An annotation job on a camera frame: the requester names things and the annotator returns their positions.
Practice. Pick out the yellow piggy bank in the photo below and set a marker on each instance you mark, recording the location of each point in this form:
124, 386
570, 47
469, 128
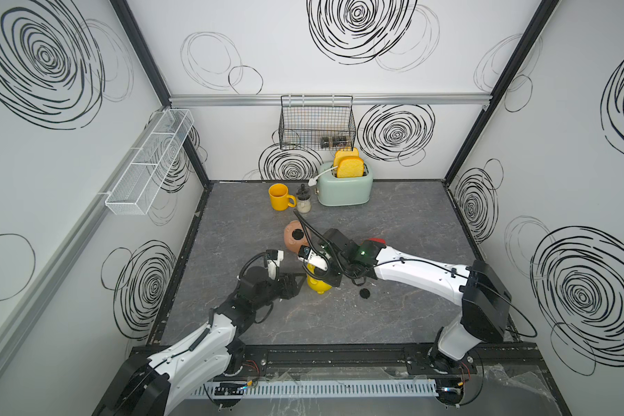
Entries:
317, 286

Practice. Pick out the white slotted cable duct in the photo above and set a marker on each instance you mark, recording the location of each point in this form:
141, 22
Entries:
316, 390

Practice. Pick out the yellow toast slice rear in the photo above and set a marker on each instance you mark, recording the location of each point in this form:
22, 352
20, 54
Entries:
344, 153

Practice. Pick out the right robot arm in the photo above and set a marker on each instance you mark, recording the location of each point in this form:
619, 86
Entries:
481, 296

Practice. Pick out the white wire shelf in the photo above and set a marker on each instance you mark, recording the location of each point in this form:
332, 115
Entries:
137, 188

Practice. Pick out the glass sugar jar with spoon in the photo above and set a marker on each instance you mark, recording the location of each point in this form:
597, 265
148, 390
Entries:
303, 196

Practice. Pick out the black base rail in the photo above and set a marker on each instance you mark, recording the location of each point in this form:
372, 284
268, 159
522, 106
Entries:
415, 357

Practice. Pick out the dark item in basket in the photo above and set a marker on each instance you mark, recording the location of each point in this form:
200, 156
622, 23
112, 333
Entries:
328, 142

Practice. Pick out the black wire basket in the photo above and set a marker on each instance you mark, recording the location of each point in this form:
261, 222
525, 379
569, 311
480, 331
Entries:
305, 119

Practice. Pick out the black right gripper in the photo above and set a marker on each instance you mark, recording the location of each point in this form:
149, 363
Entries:
333, 279

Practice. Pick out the yellow ceramic mug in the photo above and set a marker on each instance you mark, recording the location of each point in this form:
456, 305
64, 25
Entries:
280, 198

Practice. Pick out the black corner frame post left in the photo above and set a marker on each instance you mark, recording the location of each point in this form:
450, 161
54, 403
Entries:
140, 47

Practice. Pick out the black corner frame post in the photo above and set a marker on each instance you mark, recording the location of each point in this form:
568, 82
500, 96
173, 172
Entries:
140, 47
531, 34

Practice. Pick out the black corner frame post right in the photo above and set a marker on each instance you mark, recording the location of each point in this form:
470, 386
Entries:
531, 34

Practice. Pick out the pink piggy bank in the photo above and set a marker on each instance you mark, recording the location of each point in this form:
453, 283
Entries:
291, 244

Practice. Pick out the red piggy bank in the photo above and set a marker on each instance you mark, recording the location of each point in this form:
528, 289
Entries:
378, 241

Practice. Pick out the yellow toast slice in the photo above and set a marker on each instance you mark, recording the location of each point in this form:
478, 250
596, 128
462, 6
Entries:
350, 167
344, 153

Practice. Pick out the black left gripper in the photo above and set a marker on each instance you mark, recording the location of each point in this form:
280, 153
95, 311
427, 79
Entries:
292, 290

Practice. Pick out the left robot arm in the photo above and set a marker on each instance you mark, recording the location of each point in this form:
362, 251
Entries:
156, 384

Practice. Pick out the mint green toaster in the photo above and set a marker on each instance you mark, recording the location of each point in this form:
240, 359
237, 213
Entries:
332, 192

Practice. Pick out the yellow toast slice front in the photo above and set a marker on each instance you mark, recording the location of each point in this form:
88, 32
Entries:
350, 167

